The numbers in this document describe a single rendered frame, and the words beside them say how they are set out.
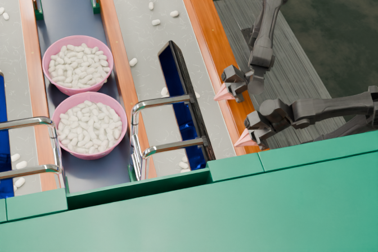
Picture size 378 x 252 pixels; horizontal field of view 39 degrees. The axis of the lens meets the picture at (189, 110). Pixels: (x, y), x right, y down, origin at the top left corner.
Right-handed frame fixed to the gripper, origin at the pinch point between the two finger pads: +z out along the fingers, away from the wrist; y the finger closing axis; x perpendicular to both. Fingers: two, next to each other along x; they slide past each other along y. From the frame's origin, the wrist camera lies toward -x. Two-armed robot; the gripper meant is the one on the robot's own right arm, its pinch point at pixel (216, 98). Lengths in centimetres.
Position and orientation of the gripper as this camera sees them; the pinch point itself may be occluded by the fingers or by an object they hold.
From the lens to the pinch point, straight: 200.4
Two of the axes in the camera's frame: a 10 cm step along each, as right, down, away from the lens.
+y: 2.4, 8.2, -5.3
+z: -8.0, 4.7, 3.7
